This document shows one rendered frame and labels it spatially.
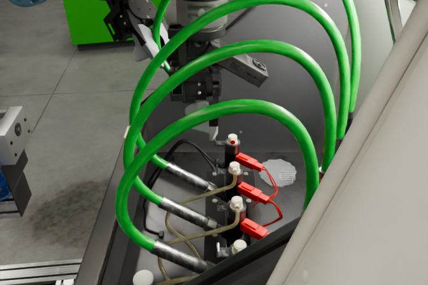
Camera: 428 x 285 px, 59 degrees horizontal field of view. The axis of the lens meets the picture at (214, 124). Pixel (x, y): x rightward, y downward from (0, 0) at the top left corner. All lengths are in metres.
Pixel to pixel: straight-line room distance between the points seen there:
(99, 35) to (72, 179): 2.01
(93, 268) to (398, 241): 0.57
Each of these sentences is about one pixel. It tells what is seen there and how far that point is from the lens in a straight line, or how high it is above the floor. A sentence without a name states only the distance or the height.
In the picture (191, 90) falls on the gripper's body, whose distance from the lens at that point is 0.60.
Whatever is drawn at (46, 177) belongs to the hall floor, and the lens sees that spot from 2.48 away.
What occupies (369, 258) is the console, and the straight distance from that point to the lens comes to 0.22.
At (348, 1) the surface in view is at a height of 1.34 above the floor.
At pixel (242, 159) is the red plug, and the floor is 1.07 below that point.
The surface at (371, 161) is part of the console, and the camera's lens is 0.23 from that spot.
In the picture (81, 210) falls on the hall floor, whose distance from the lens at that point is 2.19.
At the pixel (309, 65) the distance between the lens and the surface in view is 0.44.
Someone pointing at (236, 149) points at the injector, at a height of 1.08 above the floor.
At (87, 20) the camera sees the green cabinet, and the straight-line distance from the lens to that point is 4.02.
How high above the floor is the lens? 1.49
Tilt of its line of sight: 33 degrees down
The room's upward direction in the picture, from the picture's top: straight up
